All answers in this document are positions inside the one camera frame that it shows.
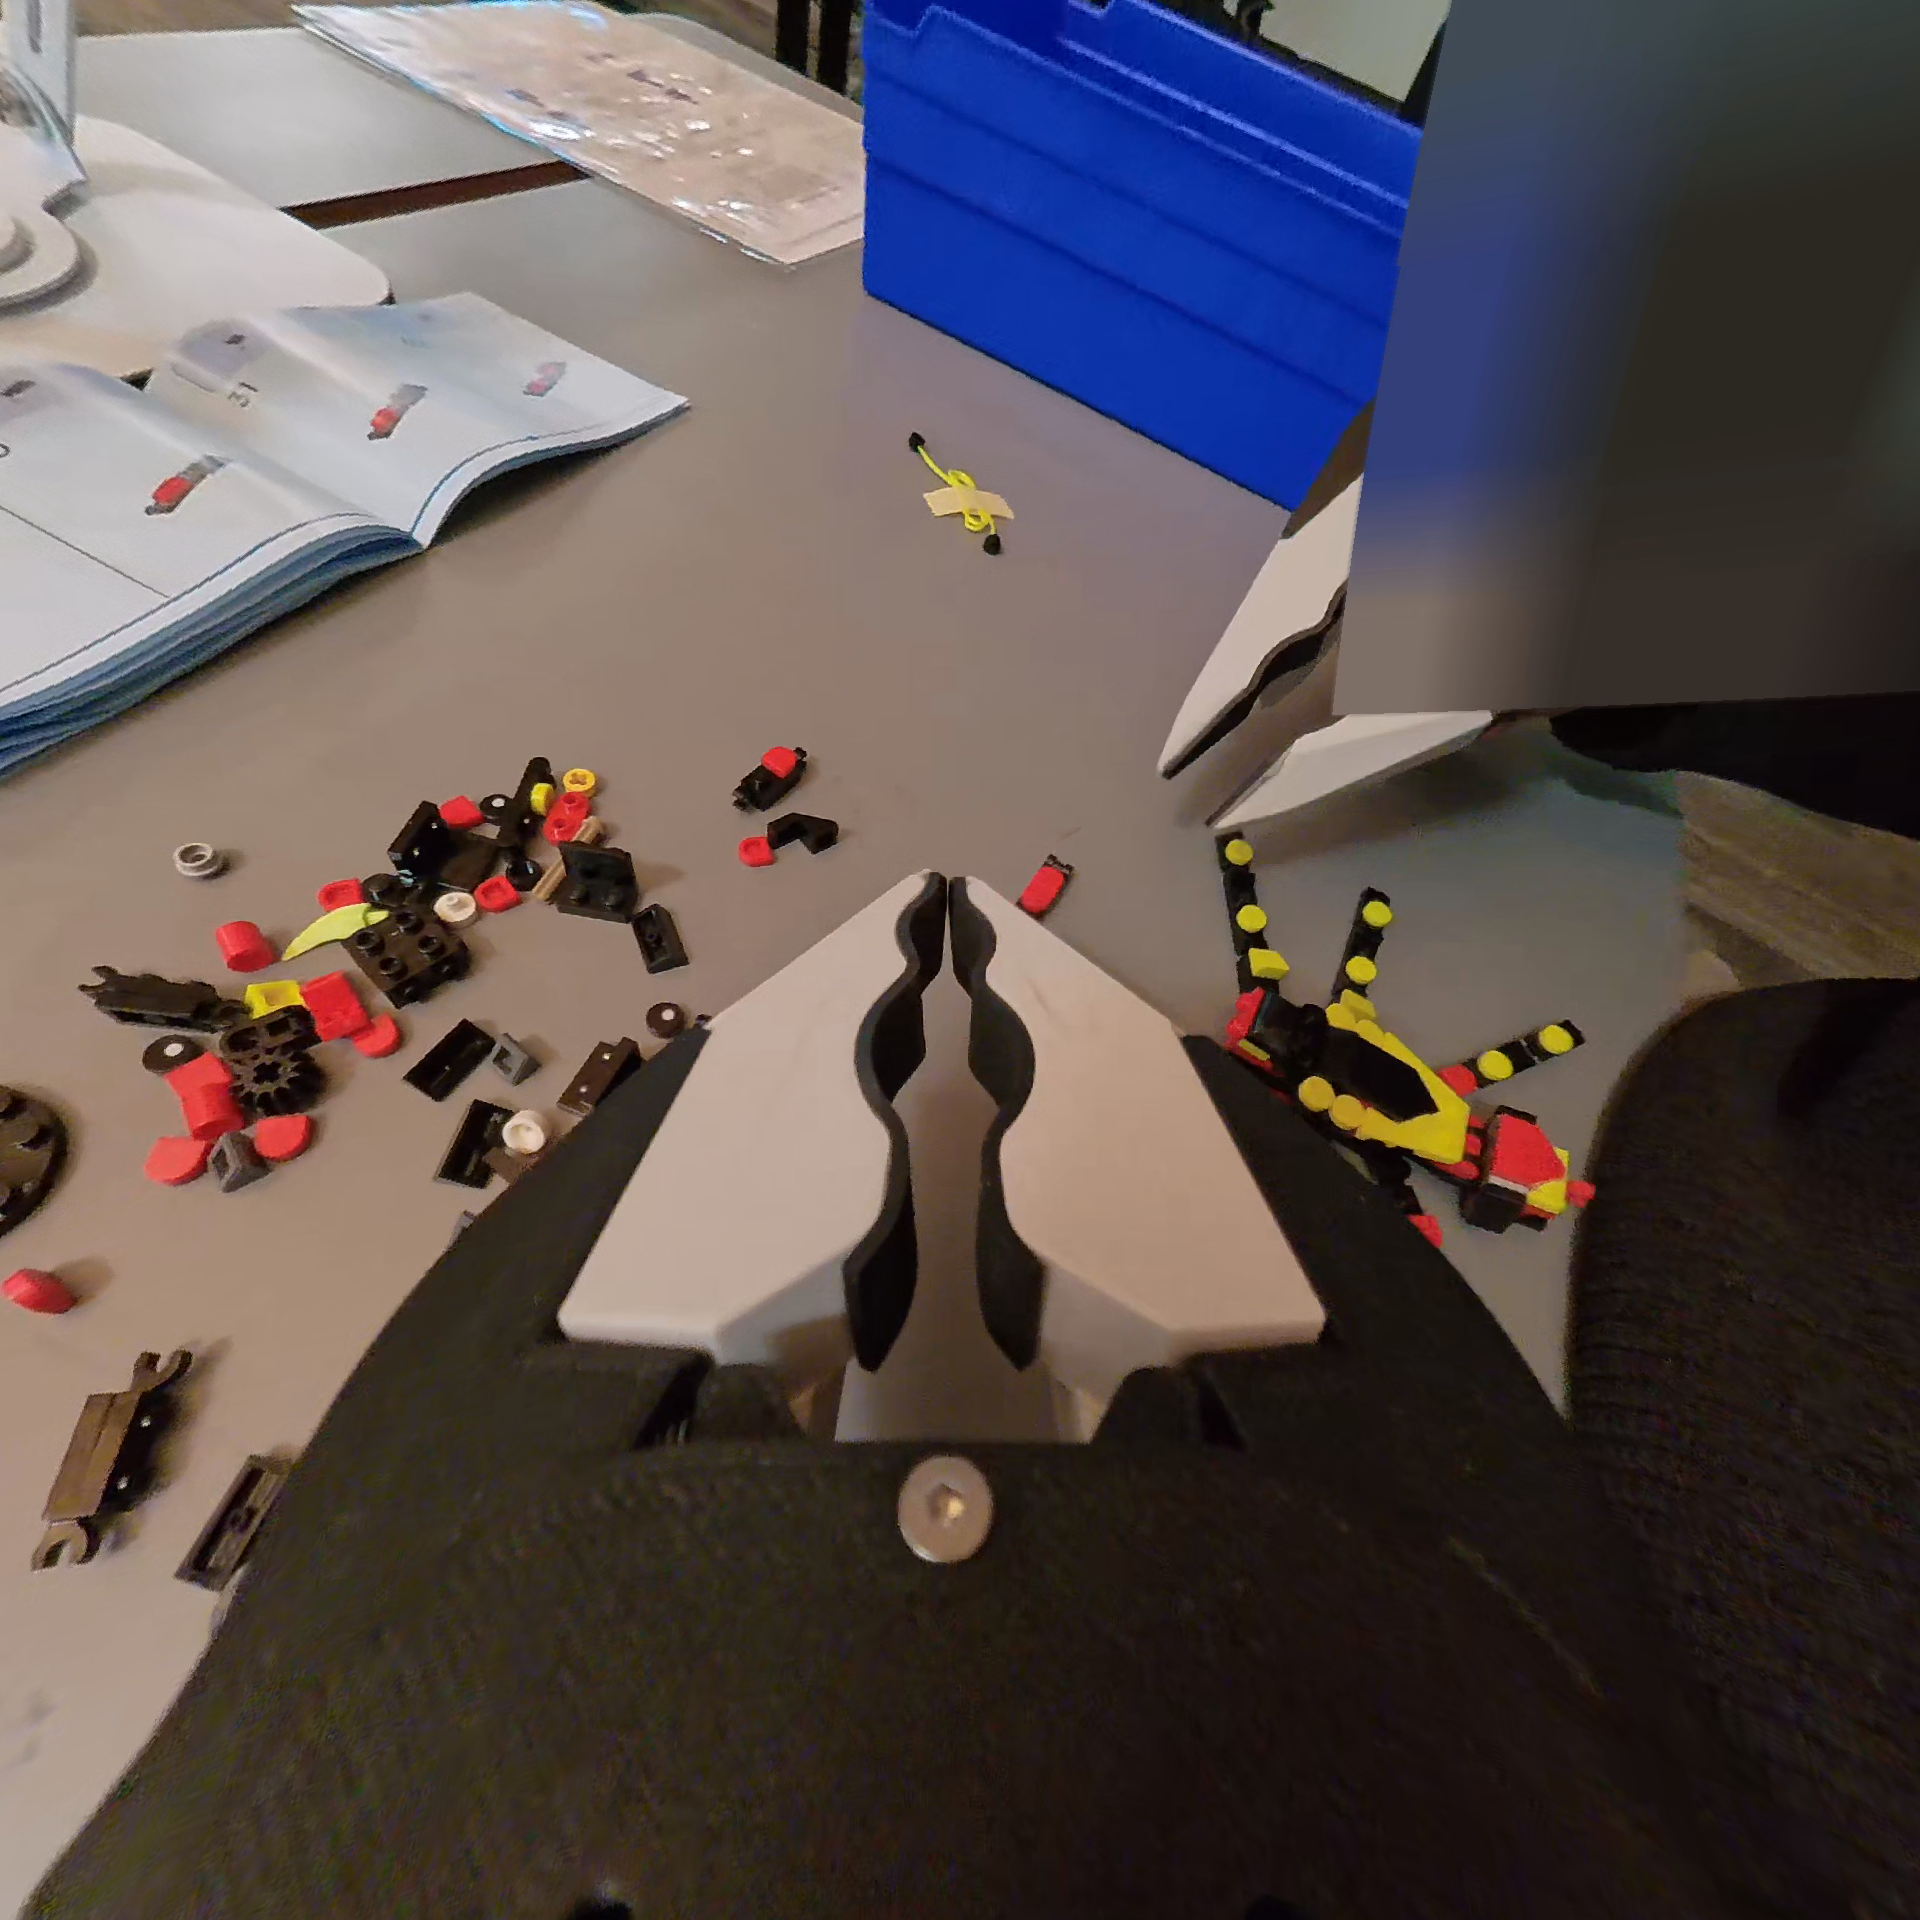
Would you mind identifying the person's right forearm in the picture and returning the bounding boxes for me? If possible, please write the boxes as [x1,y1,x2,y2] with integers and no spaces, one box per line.
[1550,708,1920,846]

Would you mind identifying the yellow cord with black ends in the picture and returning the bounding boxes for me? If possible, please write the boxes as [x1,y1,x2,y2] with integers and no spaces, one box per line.
[905,431,1008,558]

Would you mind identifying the wooden table with black legs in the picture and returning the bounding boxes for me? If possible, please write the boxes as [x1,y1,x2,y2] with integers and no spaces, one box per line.
[772,0,869,84]

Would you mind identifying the black yellow lego spider model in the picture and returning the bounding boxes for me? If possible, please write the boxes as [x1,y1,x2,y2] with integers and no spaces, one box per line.
[1212,832,1596,1249]

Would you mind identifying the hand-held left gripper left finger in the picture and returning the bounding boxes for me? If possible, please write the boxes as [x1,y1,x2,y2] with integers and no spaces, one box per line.
[557,871,951,1441]

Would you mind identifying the white rounded board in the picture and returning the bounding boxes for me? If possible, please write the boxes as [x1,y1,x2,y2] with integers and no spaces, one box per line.
[0,119,396,379]

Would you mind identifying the blue plastic bin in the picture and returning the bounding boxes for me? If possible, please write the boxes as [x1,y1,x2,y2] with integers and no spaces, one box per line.
[862,0,1426,511]

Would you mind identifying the white stand with round base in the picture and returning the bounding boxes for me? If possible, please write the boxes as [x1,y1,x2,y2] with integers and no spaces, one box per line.
[0,0,92,308]

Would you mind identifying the pile of loose lego pieces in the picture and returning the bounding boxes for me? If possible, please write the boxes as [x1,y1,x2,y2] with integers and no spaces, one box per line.
[0,756,692,1595]

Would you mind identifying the lego instruction booklet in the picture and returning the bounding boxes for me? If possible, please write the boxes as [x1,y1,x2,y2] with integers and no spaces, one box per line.
[0,293,692,782]

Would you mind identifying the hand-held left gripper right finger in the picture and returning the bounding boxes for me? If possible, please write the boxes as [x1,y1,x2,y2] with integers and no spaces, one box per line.
[948,873,1328,1441]

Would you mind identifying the clear plastic bag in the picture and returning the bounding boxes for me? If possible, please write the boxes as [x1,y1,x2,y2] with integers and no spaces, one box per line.
[293,0,869,270]

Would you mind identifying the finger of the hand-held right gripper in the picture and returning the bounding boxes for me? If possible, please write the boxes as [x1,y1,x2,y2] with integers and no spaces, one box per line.
[1208,711,1496,833]
[1159,478,1366,780]

